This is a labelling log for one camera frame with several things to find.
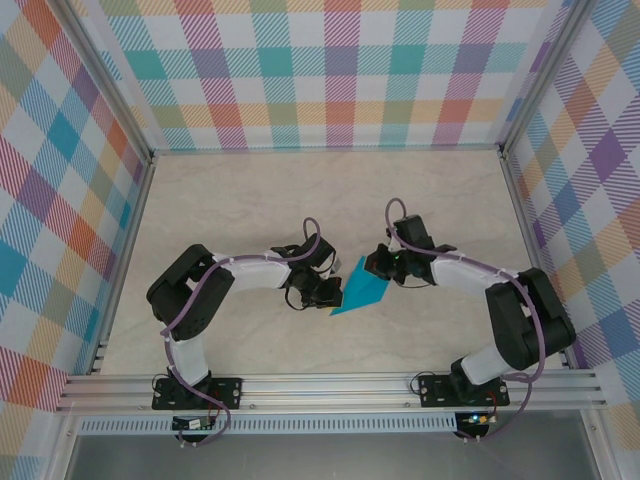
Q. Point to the blue paper sheet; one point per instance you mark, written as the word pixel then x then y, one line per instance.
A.
pixel 362 292

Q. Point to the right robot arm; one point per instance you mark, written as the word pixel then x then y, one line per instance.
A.
pixel 460 277

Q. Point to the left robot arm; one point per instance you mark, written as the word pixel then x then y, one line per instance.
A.
pixel 260 275

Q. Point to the grey metal panel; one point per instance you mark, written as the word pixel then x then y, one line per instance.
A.
pixel 325 457

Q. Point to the small circuit board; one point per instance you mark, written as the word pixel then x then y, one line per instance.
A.
pixel 477 419
pixel 192 424

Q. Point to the aluminium mounting rail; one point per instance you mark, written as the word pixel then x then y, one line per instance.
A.
pixel 325 392

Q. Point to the aluminium side rail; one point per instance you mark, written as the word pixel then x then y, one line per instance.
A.
pixel 126 250
pixel 531 250

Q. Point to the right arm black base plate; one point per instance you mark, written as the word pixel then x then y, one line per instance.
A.
pixel 427 397

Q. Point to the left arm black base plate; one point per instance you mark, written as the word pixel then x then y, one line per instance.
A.
pixel 230 387

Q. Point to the aluminium frame post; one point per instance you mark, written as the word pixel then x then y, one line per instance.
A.
pixel 112 75
pixel 542 75

